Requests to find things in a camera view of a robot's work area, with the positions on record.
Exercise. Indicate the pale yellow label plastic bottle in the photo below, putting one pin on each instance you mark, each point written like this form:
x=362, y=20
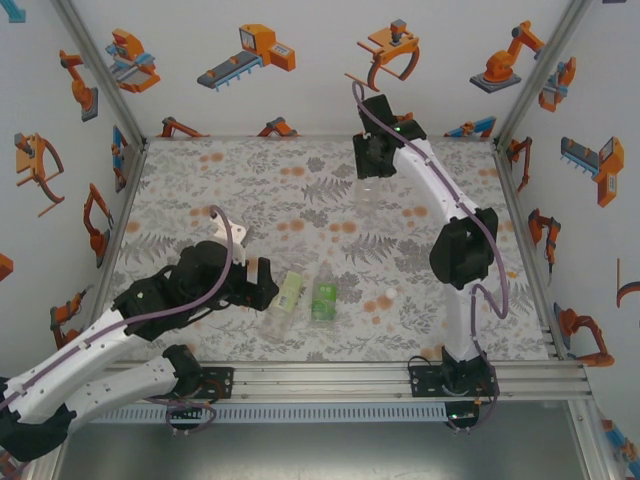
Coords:
x=287, y=300

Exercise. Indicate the clear unlabelled plastic bottle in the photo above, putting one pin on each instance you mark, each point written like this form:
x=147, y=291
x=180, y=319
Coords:
x=369, y=197

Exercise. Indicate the green label plastic bottle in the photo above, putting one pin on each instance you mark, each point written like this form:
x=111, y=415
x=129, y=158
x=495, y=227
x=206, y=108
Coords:
x=324, y=300

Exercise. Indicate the white bottle cap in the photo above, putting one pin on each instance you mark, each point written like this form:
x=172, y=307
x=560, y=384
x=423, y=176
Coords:
x=390, y=293

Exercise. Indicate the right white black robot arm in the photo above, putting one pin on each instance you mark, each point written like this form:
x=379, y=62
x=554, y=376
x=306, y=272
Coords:
x=462, y=250

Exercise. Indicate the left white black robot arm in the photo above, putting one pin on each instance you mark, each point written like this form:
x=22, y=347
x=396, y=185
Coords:
x=75, y=360

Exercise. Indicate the floral patterned table cover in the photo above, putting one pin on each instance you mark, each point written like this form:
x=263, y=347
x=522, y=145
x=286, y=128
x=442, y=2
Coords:
x=300, y=200

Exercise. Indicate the small controller circuit board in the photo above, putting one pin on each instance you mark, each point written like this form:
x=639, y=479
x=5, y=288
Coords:
x=185, y=407
x=462, y=415

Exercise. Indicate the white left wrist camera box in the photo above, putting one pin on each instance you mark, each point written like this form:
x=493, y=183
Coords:
x=235, y=240

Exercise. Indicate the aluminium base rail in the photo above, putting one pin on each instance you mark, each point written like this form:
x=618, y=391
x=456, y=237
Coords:
x=320, y=382

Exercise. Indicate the aluminium side rail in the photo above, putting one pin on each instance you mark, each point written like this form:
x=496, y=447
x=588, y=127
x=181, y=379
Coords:
x=510, y=200
x=131, y=190

